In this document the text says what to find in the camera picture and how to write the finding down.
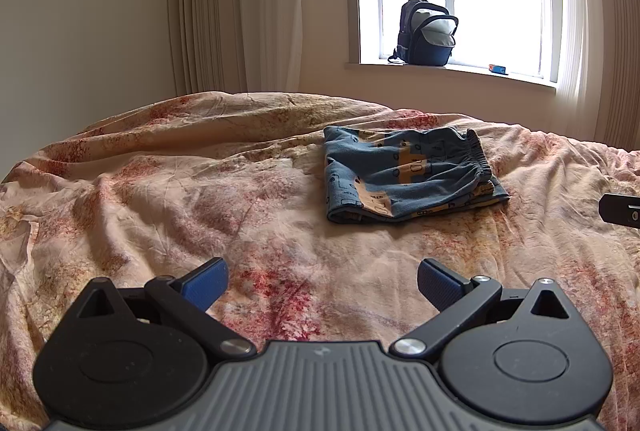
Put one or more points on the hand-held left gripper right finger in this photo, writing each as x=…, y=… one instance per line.
x=440, y=286

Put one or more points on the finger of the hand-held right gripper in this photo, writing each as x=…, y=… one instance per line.
x=620, y=210

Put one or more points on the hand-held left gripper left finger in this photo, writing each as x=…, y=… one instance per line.
x=206, y=286

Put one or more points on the blue patterned pants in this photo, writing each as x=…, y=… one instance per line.
x=400, y=181

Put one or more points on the floral bed cover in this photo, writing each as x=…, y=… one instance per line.
x=200, y=211

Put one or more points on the cream curtain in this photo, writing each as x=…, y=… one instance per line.
x=235, y=1
x=595, y=26

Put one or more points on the small blue box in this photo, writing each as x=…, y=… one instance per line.
x=498, y=69

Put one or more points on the dark blue grey backpack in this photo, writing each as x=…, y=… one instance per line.
x=425, y=36

